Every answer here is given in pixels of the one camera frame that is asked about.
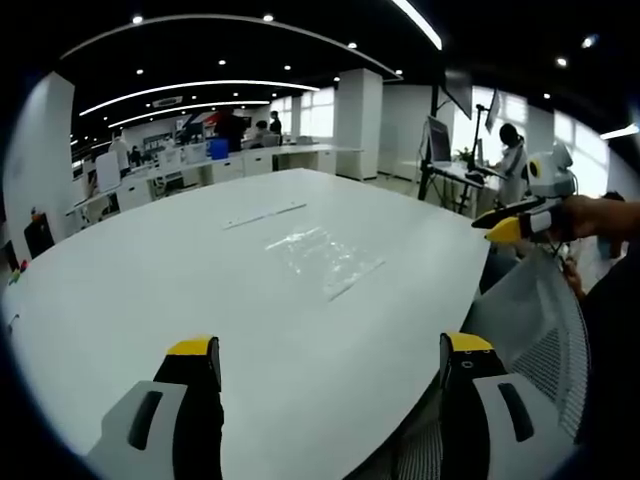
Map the grey mesh office chair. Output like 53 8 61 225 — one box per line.
394 243 592 480

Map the white desk row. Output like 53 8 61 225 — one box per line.
64 143 366 221

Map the clear plastic strip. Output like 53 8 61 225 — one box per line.
221 201 308 231

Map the black office chair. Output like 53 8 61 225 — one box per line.
23 210 56 260

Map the person's dark clothing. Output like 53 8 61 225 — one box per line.
574 252 640 451

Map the black standing desk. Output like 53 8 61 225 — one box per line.
417 162 506 219

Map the thin gripper cable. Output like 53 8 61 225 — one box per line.
545 238 572 269

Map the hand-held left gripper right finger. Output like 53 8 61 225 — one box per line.
438 331 576 480

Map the clear resealable bag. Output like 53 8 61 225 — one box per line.
263 226 387 302

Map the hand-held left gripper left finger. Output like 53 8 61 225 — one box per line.
87 335 225 480

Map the person's right hand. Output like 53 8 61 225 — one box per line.
549 194 640 242

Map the monitor on stand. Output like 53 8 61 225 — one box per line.
425 115 454 168

